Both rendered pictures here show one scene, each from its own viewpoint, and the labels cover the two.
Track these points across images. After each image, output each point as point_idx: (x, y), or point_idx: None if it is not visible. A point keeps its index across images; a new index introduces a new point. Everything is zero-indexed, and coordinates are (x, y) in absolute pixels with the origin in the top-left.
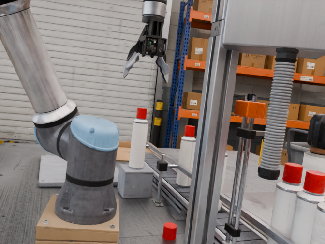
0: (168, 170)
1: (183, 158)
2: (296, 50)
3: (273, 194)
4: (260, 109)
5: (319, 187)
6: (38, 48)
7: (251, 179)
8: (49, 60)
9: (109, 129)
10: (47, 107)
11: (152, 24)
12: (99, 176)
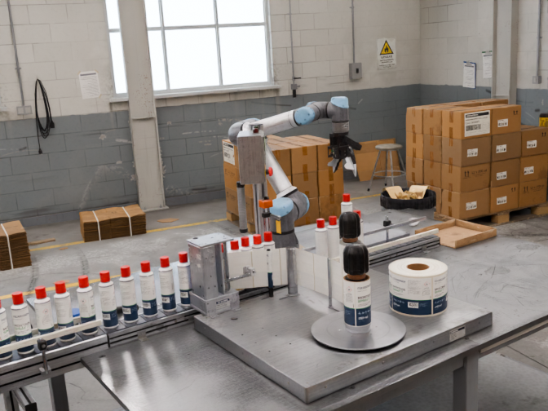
0: (389, 247)
1: None
2: (237, 183)
3: (388, 277)
4: (262, 204)
5: (253, 240)
6: (266, 164)
7: (467, 280)
8: (272, 169)
9: (276, 206)
10: (276, 192)
11: (329, 139)
12: (273, 229)
